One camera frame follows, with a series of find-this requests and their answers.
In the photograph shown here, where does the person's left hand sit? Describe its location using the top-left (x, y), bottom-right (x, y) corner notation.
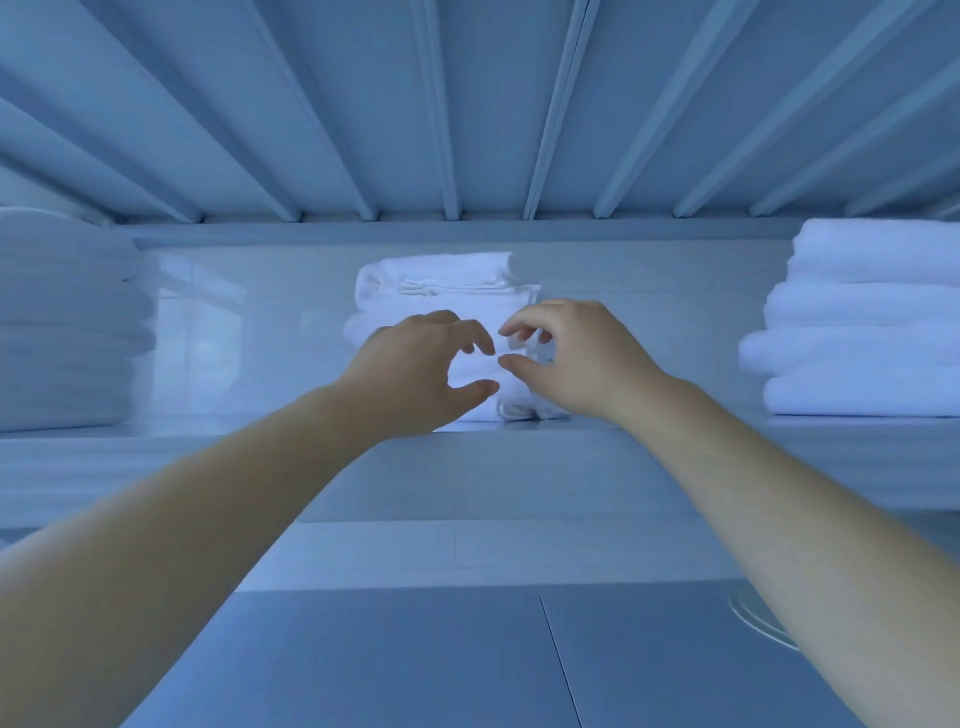
top-left (333, 309), bottom-right (501, 441)

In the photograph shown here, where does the person's right hand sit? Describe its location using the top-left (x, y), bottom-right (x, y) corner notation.
top-left (497, 298), bottom-right (670, 424)

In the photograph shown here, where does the person's right forearm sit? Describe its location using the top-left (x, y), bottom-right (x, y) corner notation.
top-left (622, 373), bottom-right (960, 728)

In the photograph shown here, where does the person's left forearm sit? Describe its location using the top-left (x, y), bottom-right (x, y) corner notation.
top-left (0, 381), bottom-right (391, 728)

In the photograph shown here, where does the large white folded towel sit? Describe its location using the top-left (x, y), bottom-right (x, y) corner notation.
top-left (343, 303), bottom-right (573, 423)

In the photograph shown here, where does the small white folded towel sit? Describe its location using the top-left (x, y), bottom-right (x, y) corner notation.
top-left (354, 252), bottom-right (542, 315)

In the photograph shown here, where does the white shelf board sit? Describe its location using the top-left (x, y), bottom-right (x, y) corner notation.
top-left (0, 414), bottom-right (960, 530)

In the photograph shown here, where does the white ribbed shelf underside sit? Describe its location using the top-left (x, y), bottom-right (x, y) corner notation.
top-left (0, 0), bottom-right (960, 243)

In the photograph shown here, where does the white folded bath towel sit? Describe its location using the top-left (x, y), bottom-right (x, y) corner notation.
top-left (0, 276), bottom-right (156, 332)
top-left (762, 370), bottom-right (960, 418)
top-left (0, 357), bottom-right (153, 434)
top-left (738, 322), bottom-right (960, 378)
top-left (762, 280), bottom-right (960, 332)
top-left (0, 206), bottom-right (145, 284)
top-left (786, 217), bottom-right (960, 287)

